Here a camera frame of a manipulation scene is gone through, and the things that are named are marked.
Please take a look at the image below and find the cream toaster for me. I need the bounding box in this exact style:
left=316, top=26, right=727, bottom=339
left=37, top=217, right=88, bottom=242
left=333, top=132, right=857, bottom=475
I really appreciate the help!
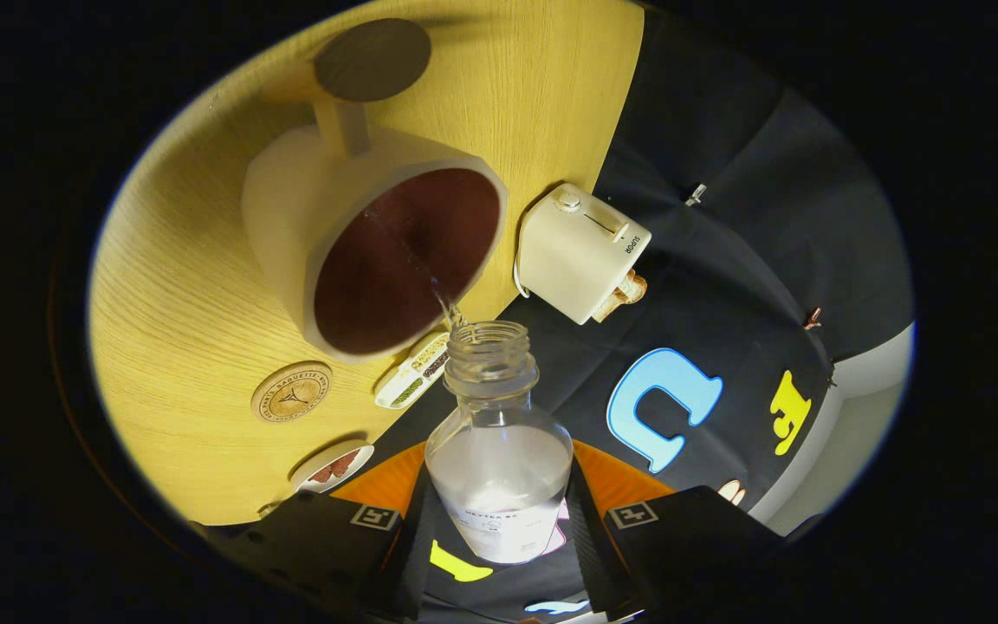
left=516, top=182, right=652, bottom=326

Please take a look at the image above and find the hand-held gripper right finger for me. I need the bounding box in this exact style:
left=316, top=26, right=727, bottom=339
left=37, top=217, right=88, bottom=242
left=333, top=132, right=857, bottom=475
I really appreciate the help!
left=567, top=439, right=786, bottom=621

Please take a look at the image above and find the clear plastic juice bottle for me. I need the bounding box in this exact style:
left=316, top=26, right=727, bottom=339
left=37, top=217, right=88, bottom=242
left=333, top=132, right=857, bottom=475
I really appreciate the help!
left=425, top=321, right=574, bottom=565

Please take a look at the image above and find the round white plate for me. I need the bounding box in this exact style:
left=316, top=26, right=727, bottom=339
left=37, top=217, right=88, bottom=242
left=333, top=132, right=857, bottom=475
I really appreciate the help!
left=289, top=439, right=375, bottom=495

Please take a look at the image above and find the black backdrop cloth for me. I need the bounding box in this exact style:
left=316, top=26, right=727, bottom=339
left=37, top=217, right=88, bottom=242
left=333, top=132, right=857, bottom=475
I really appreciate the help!
left=369, top=9, right=916, bottom=624

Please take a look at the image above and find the white dish of green beans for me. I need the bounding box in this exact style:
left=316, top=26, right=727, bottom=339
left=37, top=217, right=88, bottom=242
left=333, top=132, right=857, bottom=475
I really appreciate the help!
left=375, top=332, right=452, bottom=410

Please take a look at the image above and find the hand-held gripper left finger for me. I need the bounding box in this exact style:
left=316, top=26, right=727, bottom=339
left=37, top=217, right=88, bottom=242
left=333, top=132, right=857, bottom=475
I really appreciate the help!
left=204, top=442, right=439, bottom=621

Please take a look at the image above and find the beige cup with wooden handle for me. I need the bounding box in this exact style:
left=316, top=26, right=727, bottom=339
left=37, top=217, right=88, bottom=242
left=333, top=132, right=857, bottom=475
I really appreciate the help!
left=242, top=19, right=509, bottom=363

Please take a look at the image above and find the wooden table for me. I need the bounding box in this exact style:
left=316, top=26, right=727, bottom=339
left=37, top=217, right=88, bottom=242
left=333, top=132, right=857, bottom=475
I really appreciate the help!
left=87, top=0, right=645, bottom=527

